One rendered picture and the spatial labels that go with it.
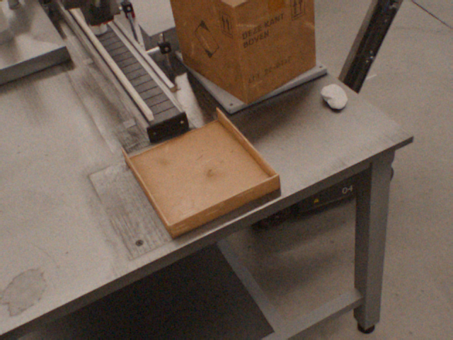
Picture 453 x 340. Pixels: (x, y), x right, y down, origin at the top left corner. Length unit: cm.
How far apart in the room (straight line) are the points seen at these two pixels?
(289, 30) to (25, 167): 73
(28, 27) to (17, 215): 84
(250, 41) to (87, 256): 61
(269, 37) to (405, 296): 107
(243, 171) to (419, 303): 99
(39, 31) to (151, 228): 97
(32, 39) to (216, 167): 88
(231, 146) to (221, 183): 13
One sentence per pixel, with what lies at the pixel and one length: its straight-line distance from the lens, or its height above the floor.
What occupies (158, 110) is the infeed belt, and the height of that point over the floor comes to 88.
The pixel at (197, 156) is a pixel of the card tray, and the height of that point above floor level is 83.
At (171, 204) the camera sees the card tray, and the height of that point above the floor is 83.
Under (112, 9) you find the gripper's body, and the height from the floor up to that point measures 100.
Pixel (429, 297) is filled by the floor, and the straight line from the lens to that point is 207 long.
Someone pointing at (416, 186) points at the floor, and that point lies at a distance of 241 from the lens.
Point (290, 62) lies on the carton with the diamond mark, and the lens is 147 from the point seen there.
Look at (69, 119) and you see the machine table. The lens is 158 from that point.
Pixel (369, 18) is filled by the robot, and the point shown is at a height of 73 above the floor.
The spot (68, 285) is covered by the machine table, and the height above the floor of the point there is 83.
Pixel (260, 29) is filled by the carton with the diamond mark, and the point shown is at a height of 104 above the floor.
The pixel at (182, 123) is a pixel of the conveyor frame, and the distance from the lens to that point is 141.
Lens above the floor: 168
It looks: 42 degrees down
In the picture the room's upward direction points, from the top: 11 degrees counter-clockwise
